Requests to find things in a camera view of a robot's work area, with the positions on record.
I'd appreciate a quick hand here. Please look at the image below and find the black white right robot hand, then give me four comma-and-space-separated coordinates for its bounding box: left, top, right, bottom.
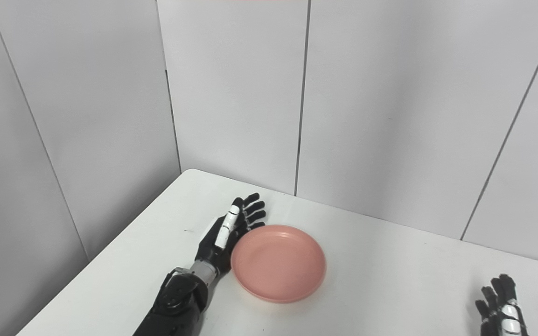
475, 274, 531, 336

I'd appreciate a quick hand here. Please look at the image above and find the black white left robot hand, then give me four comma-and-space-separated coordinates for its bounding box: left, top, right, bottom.
195, 193, 267, 276

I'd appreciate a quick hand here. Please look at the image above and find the pink round plate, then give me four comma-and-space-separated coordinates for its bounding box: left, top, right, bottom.
231, 225, 327, 304

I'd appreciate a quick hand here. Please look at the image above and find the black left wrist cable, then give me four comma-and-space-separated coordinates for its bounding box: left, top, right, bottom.
163, 267, 190, 292

